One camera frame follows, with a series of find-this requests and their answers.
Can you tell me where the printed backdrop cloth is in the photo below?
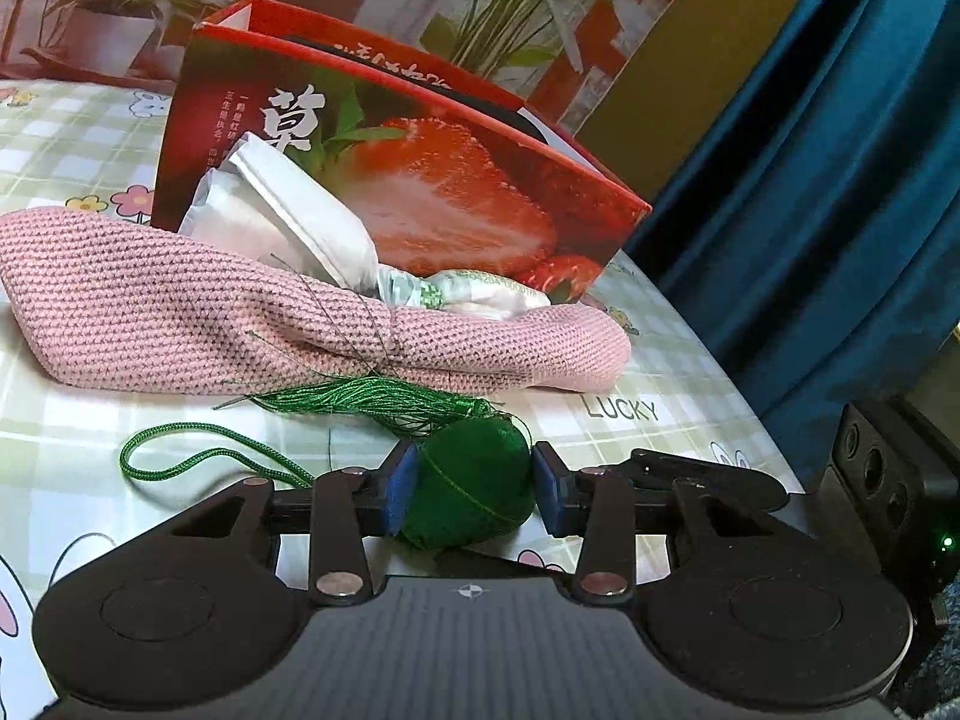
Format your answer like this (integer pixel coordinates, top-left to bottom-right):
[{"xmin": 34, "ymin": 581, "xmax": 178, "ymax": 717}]
[{"xmin": 0, "ymin": 0, "xmax": 717, "ymax": 140}]

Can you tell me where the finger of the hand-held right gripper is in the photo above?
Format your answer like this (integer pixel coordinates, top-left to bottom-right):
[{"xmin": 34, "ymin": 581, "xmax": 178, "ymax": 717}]
[{"xmin": 632, "ymin": 450, "xmax": 790, "ymax": 512}]

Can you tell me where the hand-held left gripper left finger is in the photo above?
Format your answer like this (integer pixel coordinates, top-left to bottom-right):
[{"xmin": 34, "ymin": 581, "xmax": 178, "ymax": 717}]
[{"xmin": 169, "ymin": 441, "xmax": 421, "ymax": 608}]

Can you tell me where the pink knitted cloth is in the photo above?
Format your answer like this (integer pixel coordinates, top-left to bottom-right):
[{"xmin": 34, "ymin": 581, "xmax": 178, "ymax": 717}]
[{"xmin": 0, "ymin": 208, "xmax": 632, "ymax": 396}]

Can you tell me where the white soft packet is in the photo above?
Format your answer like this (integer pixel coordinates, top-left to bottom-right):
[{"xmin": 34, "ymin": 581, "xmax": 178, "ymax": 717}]
[{"xmin": 178, "ymin": 131, "xmax": 376, "ymax": 293}]

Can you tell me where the red strawberry print box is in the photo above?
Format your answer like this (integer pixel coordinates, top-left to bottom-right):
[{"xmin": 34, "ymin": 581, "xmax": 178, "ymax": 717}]
[{"xmin": 152, "ymin": 0, "xmax": 652, "ymax": 305}]

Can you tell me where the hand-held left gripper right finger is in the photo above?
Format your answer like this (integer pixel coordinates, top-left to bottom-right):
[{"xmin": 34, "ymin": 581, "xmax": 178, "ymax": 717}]
[{"xmin": 531, "ymin": 441, "xmax": 752, "ymax": 607}]

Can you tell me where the green tasselled sachet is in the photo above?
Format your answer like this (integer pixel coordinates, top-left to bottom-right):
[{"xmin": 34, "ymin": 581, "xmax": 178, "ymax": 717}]
[{"xmin": 120, "ymin": 251, "xmax": 535, "ymax": 550}]

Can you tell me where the small green and white packet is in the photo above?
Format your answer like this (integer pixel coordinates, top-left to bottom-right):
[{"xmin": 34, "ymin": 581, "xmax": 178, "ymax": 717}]
[{"xmin": 375, "ymin": 266, "xmax": 552, "ymax": 322}]

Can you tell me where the dark blue curtain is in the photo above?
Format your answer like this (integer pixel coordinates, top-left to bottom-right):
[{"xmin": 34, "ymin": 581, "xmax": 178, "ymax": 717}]
[{"xmin": 626, "ymin": 0, "xmax": 960, "ymax": 466}]

